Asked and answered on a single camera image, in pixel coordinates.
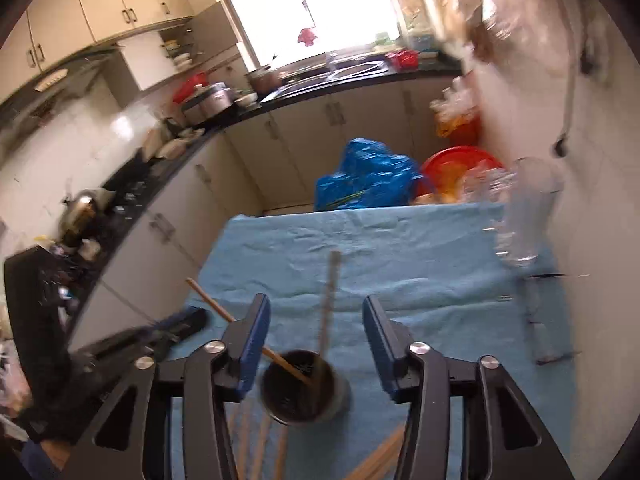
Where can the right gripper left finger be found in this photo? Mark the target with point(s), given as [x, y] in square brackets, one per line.
[235, 385]

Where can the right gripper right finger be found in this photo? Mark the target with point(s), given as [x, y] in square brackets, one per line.
[389, 341]

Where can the lower kitchen cabinets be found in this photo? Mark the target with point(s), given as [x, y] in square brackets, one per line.
[164, 228]

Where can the kitchen cabinets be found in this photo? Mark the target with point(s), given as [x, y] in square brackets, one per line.
[164, 228]
[156, 39]

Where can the steel kitchen sink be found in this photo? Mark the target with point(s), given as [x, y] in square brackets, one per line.
[343, 74]

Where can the upper kitchen cabinets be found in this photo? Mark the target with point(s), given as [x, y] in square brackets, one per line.
[156, 39]

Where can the dark grey utensil cup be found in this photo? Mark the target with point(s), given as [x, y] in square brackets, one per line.
[292, 402]

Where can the blue towel table cover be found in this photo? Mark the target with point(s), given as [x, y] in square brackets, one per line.
[432, 268]

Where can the steel wok with lid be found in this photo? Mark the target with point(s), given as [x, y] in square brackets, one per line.
[78, 213]

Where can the black flat rectangular block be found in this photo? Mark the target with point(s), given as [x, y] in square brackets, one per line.
[549, 333]

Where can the blue plastic bag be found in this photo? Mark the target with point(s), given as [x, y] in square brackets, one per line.
[370, 175]

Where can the red plastic basin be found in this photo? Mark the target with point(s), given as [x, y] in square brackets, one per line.
[443, 172]

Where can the clear glass beer mug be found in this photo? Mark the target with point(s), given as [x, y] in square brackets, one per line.
[516, 205]

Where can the orange bag bin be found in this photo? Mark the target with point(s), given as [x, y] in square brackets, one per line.
[457, 115]

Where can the white bowl on counter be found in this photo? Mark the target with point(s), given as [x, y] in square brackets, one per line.
[247, 100]

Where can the silver rice cooker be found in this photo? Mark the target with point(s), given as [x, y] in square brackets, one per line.
[206, 102]

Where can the red plastic lid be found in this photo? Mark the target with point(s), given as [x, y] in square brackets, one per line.
[188, 87]

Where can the brown cooking pot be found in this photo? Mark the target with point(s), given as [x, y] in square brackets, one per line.
[265, 79]

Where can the red small basket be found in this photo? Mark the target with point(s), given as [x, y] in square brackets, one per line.
[403, 59]

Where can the range hood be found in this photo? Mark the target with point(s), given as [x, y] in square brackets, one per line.
[43, 97]

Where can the hanging plastic bags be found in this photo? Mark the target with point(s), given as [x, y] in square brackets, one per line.
[539, 31]

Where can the black frame eyeglasses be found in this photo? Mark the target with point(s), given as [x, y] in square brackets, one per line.
[533, 289]

